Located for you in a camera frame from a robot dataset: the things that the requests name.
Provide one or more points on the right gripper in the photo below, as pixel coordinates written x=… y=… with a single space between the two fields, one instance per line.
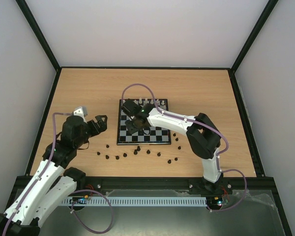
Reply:
x=132 y=124

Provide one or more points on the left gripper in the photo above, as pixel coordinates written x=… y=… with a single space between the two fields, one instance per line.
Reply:
x=103 y=126

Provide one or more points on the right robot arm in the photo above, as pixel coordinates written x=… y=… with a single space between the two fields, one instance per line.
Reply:
x=203 y=136

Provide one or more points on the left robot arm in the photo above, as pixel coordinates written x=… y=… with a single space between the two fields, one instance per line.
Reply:
x=54 y=180

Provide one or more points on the black white chessboard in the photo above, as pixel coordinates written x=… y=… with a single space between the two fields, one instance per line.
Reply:
x=130 y=109

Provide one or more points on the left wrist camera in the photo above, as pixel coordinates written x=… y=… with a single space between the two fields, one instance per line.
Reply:
x=80 y=111

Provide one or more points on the black aluminium frame rail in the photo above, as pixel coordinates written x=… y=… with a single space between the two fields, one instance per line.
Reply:
x=195 y=185

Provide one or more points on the grey slotted cable duct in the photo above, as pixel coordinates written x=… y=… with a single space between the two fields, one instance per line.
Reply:
x=137 y=202

